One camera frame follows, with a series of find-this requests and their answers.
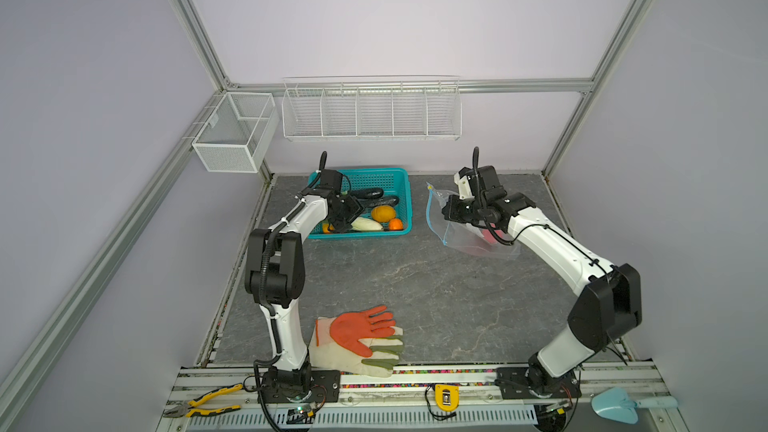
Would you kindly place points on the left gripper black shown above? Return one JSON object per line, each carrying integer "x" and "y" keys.
{"x": 356, "y": 208}

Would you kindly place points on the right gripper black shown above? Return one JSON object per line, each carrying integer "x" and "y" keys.
{"x": 451, "y": 208}

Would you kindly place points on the clear zip top bag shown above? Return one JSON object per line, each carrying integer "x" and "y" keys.
{"x": 461, "y": 237}

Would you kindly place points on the orange toy fruit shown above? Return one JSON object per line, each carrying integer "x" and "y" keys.
{"x": 383, "y": 213}

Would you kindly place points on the teal plastic basket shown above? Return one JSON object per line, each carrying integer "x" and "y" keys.
{"x": 394, "y": 181}

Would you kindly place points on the small orange toy carrot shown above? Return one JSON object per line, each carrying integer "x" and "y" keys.
{"x": 396, "y": 225}

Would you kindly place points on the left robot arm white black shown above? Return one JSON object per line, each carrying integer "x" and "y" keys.
{"x": 276, "y": 272}

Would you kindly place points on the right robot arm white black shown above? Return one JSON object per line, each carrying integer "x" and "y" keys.
{"x": 608, "y": 297}

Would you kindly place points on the dark toy eggplant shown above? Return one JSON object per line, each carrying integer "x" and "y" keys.
{"x": 387, "y": 200}
{"x": 367, "y": 193}

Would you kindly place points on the white mesh box basket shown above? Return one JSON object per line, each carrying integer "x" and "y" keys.
{"x": 237, "y": 133}

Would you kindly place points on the green striped work glove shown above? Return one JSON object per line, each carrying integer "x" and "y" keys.
{"x": 325, "y": 353}

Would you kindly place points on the yellow tape measure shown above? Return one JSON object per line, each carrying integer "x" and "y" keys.
{"x": 442, "y": 401}

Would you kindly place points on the teal plastic scoop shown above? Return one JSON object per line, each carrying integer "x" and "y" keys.
{"x": 615, "y": 404}

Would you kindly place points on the yellow black pliers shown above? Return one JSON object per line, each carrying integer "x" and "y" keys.
{"x": 196, "y": 407}

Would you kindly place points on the white wire shelf basket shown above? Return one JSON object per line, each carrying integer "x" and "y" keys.
{"x": 372, "y": 108}

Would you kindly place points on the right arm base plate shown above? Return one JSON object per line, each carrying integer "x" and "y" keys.
{"x": 524, "y": 382}

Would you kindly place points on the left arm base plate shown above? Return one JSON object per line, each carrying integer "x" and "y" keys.
{"x": 301, "y": 385}

